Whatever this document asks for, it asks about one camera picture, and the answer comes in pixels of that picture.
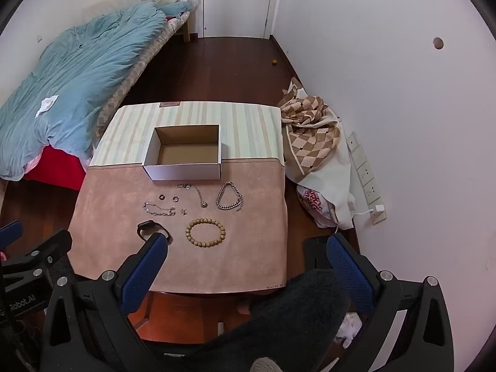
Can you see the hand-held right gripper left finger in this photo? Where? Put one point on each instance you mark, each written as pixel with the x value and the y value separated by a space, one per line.
pixel 145 275

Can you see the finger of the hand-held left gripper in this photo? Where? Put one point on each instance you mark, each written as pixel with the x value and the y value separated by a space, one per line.
pixel 50 248
pixel 9 233

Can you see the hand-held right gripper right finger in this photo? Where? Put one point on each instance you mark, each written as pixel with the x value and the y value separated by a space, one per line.
pixel 348 275

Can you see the black fitness band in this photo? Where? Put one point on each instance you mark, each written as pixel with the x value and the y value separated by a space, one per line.
pixel 145 224

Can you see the white cardboard box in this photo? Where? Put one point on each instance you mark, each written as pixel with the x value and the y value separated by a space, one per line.
pixel 182 172

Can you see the crumpled white tissue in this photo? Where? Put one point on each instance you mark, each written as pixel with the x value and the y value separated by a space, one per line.
pixel 348 329

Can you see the white charger plug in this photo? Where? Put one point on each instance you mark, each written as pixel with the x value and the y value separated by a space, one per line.
pixel 378 209

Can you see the red bed sheet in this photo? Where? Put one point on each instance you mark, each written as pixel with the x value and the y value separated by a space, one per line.
pixel 58 170

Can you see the white red-print plastic bag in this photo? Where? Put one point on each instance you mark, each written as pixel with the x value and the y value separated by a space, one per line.
pixel 314 201

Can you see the person's dark fleece leg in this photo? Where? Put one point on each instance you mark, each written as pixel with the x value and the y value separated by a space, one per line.
pixel 279 325

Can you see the white cloth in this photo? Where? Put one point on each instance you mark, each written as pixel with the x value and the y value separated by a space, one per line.
pixel 329 186

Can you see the grey knitted round object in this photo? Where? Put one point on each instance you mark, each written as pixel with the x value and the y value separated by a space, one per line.
pixel 267 365

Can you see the white paper scrap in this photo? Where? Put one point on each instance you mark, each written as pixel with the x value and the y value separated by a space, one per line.
pixel 46 104

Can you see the beige checkered cloth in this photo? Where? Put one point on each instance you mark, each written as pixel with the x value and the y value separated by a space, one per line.
pixel 310 135

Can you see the blue duvet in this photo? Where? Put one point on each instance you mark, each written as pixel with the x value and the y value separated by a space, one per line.
pixel 85 69

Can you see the white door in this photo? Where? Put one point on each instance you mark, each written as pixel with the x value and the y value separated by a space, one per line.
pixel 236 0

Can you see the white wall socket row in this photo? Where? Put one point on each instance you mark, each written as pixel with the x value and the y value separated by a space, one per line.
pixel 366 178

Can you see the wooden bed frame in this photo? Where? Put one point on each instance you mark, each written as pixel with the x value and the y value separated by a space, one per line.
pixel 186 31

